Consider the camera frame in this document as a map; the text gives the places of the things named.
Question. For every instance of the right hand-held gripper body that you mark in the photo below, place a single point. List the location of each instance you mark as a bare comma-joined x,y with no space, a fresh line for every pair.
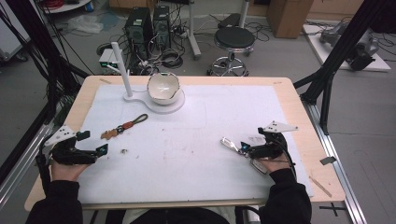
272,146

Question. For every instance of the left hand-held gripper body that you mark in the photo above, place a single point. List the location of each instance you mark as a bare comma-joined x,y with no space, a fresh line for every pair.
67,154

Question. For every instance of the long shiny silver metal piece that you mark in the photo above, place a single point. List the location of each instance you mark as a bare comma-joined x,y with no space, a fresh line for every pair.
229,144

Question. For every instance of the white stand with post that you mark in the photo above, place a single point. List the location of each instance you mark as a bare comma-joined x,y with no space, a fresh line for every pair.
126,77

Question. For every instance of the white egg-shaped bowl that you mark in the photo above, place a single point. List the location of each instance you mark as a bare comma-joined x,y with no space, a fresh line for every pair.
163,88

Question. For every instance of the person's left hand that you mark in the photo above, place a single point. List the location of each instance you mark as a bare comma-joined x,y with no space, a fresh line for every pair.
67,171

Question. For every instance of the person's right hand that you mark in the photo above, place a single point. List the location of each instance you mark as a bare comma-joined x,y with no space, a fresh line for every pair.
275,165

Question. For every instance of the white table mat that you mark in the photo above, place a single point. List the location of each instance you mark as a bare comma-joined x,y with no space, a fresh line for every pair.
193,149

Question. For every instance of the grey tape piece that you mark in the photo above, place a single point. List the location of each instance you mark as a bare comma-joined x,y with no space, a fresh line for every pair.
328,160

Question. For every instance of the thin wooden stick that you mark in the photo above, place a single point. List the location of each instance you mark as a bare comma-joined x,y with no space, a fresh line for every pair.
320,186

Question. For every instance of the small white power unit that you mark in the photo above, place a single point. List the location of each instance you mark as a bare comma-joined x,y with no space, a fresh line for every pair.
107,59

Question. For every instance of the person's torso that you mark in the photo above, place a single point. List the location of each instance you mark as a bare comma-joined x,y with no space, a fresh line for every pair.
174,217

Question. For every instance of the black round stool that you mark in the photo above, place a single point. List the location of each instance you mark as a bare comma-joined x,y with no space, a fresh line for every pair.
234,39

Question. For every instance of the white floor board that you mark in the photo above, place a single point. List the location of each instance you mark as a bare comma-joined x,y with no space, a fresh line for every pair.
314,43

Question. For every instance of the clear plastic bag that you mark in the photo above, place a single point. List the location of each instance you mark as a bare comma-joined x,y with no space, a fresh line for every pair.
85,24

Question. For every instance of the large black computer tower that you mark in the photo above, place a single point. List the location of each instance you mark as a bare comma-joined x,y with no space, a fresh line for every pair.
138,34

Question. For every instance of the white metal stand leg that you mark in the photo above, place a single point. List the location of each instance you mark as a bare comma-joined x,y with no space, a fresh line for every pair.
193,34

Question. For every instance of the cardboard box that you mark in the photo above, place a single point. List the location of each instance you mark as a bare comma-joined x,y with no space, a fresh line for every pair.
289,18

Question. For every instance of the round white table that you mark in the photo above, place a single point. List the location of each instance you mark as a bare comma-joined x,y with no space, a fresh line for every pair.
67,6

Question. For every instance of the grey machine on board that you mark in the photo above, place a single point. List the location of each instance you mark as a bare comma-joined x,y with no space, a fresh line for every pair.
361,49

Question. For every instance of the slim black computer tower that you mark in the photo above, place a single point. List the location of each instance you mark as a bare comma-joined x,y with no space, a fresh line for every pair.
162,26

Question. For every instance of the aluminium rail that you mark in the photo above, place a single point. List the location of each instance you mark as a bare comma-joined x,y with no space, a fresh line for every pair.
21,168
339,174

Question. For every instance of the black frame beam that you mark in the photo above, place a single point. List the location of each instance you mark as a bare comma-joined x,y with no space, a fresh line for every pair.
34,46
336,53

